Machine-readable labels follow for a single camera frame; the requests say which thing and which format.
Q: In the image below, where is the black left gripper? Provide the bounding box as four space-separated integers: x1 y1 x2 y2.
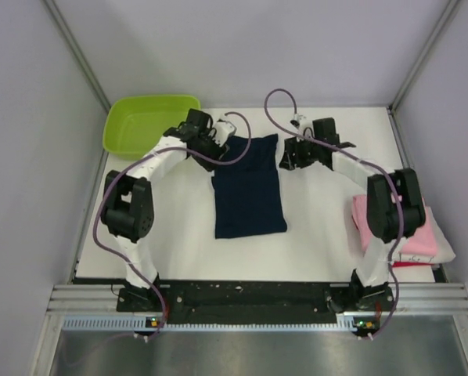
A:
191 128 229 172

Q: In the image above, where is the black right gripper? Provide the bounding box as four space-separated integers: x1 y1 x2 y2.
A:
279 134 321 172

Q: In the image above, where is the navy blue t shirt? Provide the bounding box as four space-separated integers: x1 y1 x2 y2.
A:
211 134 287 239

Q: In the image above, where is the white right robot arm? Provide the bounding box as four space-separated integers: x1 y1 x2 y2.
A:
279 114 427 310

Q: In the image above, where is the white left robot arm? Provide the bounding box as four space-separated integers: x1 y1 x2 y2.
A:
99 109 236 311

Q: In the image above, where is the lime green plastic basin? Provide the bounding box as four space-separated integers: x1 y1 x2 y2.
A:
103 94 201 161

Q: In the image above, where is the red folded t shirt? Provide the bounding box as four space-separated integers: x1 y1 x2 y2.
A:
391 261 431 268

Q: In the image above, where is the pink folded t shirt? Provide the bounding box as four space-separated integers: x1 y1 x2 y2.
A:
351 194 437 256

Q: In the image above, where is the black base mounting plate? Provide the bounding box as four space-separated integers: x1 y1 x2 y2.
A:
117 280 394 325

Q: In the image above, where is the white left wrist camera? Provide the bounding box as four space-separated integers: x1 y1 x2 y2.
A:
209 116 237 147

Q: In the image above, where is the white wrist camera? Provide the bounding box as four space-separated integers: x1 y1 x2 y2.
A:
209 116 237 147
290 114 311 135

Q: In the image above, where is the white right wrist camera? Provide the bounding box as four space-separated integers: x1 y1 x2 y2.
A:
290 114 311 135

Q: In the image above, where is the grey slotted cable duct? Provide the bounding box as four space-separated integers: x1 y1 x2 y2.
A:
63 316 374 332

